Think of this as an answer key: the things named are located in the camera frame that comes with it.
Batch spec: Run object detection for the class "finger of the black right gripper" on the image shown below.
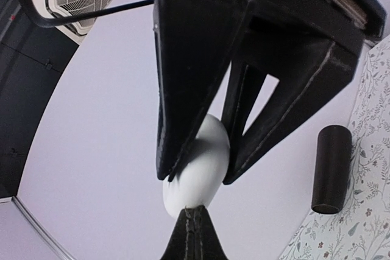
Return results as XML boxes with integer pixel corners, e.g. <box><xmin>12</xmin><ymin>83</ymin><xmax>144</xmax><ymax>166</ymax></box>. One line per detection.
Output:
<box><xmin>222</xmin><ymin>43</ymin><xmax>356</xmax><ymax>184</ymax></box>
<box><xmin>154</xmin><ymin>0</ymin><xmax>253</xmax><ymax>180</ymax></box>

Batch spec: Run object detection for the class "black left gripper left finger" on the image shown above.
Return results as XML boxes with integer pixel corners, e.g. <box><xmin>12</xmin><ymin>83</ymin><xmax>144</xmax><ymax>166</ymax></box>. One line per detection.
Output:
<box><xmin>161</xmin><ymin>208</ymin><xmax>195</xmax><ymax>260</ymax></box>

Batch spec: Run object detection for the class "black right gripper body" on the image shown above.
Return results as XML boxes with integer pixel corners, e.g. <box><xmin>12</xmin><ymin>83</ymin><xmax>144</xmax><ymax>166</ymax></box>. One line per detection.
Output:
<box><xmin>127</xmin><ymin>0</ymin><xmax>388</xmax><ymax>78</ymax></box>

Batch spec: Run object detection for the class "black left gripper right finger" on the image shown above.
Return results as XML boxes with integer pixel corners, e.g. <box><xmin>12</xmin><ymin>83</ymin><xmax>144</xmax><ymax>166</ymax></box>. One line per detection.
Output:
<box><xmin>193</xmin><ymin>206</ymin><xmax>227</xmax><ymax>260</ymax></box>

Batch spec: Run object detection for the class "white earbud charging case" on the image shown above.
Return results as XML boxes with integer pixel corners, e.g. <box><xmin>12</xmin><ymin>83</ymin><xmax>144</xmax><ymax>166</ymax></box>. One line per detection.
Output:
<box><xmin>162</xmin><ymin>114</ymin><xmax>230</xmax><ymax>219</ymax></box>

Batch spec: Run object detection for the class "floral patterned table mat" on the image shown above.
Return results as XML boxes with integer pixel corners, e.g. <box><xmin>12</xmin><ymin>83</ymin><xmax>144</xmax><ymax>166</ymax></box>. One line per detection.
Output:
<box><xmin>279</xmin><ymin>37</ymin><xmax>389</xmax><ymax>259</ymax></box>

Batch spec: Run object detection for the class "black cylinder speaker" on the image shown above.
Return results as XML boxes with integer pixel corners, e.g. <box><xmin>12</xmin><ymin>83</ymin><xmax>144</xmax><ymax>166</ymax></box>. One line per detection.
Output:
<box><xmin>311</xmin><ymin>125</ymin><xmax>352</xmax><ymax>214</ymax></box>

